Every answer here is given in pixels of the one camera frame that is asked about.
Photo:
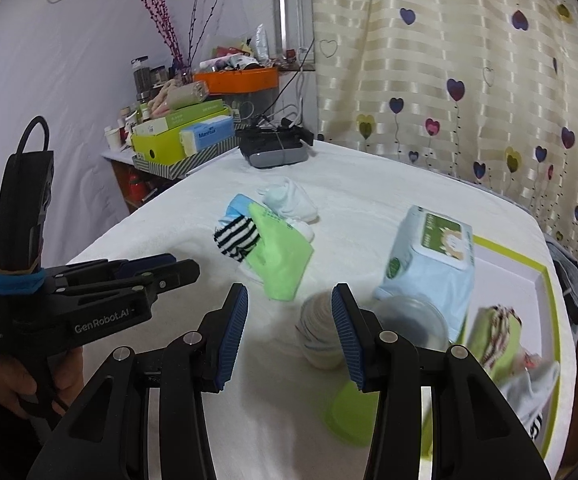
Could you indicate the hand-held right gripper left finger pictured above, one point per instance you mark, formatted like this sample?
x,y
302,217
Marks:
x,y
231,340

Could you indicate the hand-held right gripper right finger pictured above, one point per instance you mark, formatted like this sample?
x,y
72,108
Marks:
x,y
346,340

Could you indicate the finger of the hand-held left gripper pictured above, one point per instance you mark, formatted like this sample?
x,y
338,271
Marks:
x,y
144,262
179,272

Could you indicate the beige sock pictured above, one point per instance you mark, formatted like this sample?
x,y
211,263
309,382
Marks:
x,y
319,330

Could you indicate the black white striped sock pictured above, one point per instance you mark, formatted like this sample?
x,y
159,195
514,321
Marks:
x,y
236,240

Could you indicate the light green sock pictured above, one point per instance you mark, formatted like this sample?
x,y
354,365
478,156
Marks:
x,y
279,260

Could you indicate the lime green cardboard box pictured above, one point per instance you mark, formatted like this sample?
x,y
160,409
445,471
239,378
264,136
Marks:
x,y
519,285

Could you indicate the clear printed plastic bag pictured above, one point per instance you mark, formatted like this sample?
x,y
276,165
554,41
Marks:
x,y
534,390

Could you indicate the white fleece table cover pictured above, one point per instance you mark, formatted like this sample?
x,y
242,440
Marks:
x,y
169,240

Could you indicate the red bottle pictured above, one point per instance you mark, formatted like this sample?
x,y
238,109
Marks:
x,y
136,185

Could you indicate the green cream jar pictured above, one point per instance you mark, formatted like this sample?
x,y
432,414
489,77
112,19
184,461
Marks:
x,y
351,420

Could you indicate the wooden side table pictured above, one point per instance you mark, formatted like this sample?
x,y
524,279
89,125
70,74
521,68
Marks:
x,y
124,180

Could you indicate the light blue wet wipes pack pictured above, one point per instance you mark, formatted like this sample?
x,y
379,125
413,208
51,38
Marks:
x,y
429,280

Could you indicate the striped cardboard tray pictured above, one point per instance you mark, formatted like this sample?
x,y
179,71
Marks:
x,y
194,160

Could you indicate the lime green storage box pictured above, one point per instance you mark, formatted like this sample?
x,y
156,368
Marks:
x,y
159,147

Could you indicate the white paper cup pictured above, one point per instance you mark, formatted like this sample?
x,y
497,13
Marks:
x,y
112,139

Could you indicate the blue tissue pack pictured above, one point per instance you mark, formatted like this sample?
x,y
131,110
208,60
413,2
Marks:
x,y
209,135

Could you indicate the grey VR headset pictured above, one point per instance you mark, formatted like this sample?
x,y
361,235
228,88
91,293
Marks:
x,y
274,155

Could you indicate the green flat box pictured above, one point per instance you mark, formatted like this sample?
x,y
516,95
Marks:
x,y
194,112

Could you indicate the beige rolled cloth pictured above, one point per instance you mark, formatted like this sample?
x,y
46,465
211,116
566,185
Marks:
x,y
184,94

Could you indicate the glass jar with black lid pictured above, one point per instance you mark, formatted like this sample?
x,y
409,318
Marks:
x,y
140,77

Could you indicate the orange tray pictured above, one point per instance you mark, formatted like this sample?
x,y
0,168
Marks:
x,y
239,81

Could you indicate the pile of small packets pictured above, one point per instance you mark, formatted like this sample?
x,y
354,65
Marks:
x,y
229,60

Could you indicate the blue denim garment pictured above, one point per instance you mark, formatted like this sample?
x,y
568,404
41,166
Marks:
x,y
569,275

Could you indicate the dried flower branches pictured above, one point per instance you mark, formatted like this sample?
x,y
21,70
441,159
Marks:
x,y
161,25

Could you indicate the heart print curtain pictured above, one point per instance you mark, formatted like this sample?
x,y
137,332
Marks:
x,y
444,35

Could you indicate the window frame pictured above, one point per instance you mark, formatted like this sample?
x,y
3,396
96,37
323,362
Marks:
x,y
299,10

